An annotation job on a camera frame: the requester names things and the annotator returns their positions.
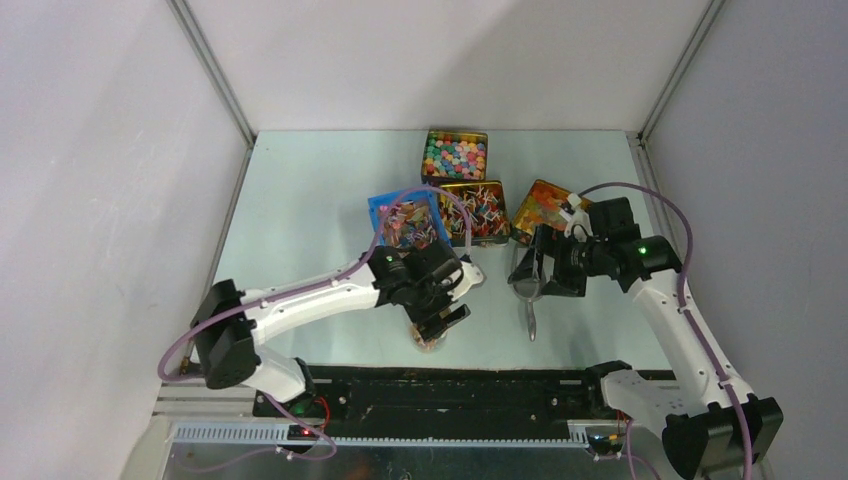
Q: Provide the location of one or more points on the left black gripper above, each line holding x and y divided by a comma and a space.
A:
434, 326

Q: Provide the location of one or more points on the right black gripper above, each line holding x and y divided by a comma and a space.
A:
551, 242

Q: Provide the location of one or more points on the clear plastic jar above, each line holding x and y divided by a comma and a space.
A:
427, 341

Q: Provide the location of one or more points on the metal scoop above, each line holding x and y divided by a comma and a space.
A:
528, 292

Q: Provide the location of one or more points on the blue plastic candy bin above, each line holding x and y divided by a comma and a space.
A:
414, 222

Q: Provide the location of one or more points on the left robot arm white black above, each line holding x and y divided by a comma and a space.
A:
232, 327

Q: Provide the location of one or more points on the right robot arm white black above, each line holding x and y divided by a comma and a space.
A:
716, 422

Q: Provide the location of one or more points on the tin of gummy candies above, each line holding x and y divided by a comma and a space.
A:
544, 204

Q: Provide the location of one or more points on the tin of stick candies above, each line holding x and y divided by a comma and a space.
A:
485, 204

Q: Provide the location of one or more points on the tin of pastel candies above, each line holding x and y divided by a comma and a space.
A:
451, 156

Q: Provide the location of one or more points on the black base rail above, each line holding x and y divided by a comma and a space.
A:
349, 399

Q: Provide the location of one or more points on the slotted cable duct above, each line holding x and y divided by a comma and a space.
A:
270, 434

